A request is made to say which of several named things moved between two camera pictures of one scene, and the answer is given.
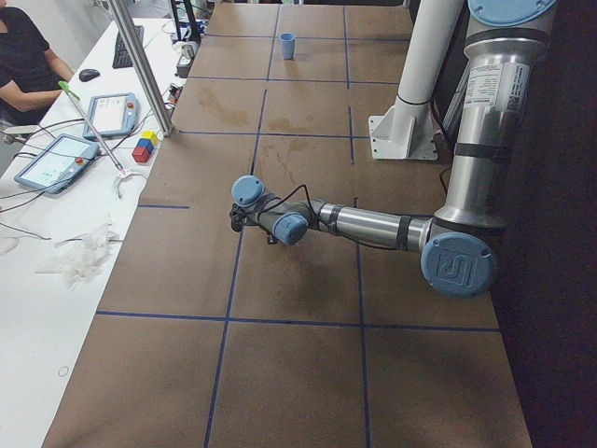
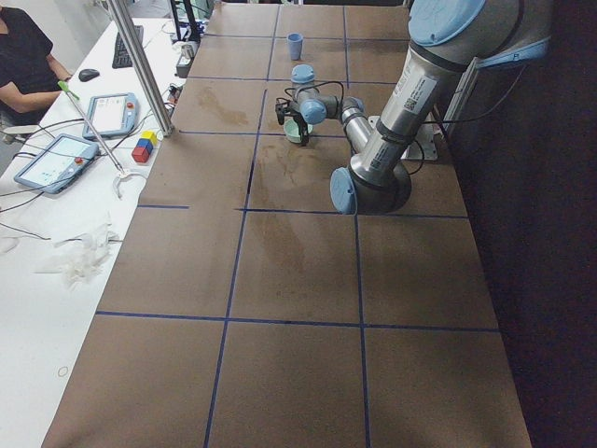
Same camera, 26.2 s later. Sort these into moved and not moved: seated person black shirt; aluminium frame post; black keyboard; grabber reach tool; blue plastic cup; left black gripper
Moved: left black gripper; blue plastic cup
Not moved: aluminium frame post; black keyboard; grabber reach tool; seated person black shirt
